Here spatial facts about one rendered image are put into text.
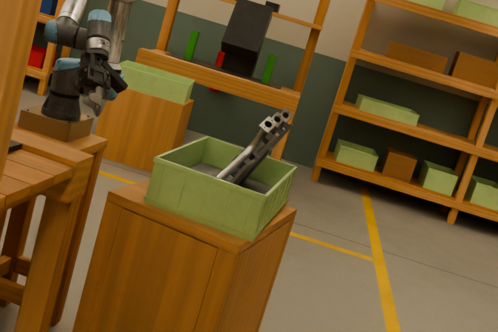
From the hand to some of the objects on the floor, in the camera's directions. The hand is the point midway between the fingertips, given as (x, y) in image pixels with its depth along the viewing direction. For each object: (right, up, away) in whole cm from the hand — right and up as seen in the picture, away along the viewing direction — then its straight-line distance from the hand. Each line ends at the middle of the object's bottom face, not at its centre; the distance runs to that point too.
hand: (99, 113), depth 215 cm
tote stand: (+10, -106, +64) cm, 124 cm away
